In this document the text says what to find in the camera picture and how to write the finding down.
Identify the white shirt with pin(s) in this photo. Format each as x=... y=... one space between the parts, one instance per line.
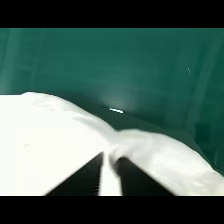
x=50 y=143

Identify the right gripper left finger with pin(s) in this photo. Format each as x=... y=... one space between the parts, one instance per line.
x=86 y=181

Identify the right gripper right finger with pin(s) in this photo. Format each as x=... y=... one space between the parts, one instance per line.
x=136 y=181

